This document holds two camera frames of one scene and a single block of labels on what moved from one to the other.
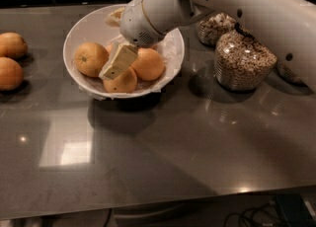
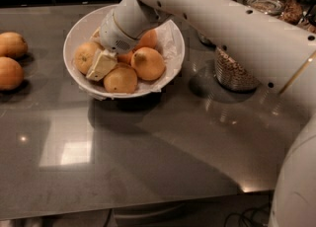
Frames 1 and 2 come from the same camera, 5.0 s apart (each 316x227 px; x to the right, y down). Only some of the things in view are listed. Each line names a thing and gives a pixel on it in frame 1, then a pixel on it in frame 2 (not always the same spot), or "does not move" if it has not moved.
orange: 11,74 does not move
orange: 148,65 does not move
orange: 91,58 does not move
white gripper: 135,24 to 114,37
